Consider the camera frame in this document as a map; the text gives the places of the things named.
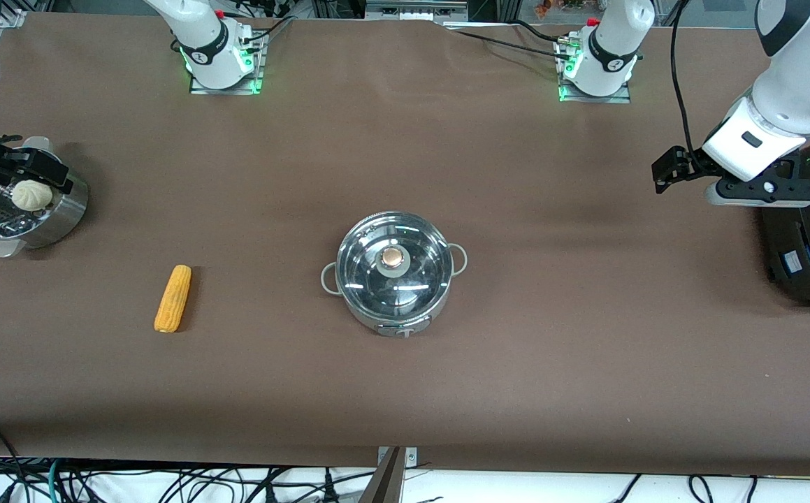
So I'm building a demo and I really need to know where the yellow corn cob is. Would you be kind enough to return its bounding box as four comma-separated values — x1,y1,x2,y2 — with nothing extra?
154,264,193,334

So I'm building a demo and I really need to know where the glass pot lid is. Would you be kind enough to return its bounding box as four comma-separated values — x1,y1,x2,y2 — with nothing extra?
337,211,455,315

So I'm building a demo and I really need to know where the steel steamer pot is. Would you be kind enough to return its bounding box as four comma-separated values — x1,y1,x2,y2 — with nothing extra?
0,136,90,260

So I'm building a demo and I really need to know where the stainless steel pot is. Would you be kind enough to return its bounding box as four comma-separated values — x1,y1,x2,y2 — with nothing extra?
320,211,469,339

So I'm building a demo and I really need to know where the white steamed bun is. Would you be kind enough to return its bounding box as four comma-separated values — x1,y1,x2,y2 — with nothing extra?
12,180,53,212

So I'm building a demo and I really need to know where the grey equipment box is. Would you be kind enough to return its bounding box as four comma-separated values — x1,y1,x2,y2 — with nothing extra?
365,0,470,22

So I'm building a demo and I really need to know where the brown table cover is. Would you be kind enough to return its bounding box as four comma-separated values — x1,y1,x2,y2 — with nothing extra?
0,10,810,477

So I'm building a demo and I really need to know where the brown angled bar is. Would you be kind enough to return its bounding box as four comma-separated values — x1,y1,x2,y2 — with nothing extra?
358,447,406,503

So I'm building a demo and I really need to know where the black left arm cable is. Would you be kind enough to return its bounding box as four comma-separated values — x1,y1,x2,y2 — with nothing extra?
670,0,703,166

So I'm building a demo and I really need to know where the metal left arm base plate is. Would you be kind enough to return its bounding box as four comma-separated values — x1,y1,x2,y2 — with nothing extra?
557,38,633,105

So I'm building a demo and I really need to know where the aluminium frame profile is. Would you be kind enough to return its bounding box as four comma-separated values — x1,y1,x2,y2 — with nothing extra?
0,8,29,112

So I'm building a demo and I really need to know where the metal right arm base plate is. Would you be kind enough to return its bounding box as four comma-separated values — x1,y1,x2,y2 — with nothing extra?
189,31,266,96

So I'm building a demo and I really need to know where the short black table cable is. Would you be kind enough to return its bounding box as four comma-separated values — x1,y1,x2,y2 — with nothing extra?
509,19,574,51

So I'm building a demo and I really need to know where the long black table cable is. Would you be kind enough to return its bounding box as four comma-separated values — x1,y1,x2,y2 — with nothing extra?
445,28,567,59

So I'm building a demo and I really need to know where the black right base cable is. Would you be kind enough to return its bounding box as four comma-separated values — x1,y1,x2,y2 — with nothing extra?
240,13,295,51

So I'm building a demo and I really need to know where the green floor cable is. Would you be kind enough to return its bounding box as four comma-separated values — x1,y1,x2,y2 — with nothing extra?
45,459,64,503

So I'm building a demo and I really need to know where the black floor cable bundle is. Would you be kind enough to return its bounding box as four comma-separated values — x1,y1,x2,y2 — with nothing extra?
62,464,377,503

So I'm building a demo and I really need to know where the metal edge bracket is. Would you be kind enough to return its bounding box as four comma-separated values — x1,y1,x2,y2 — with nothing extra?
377,446,419,467

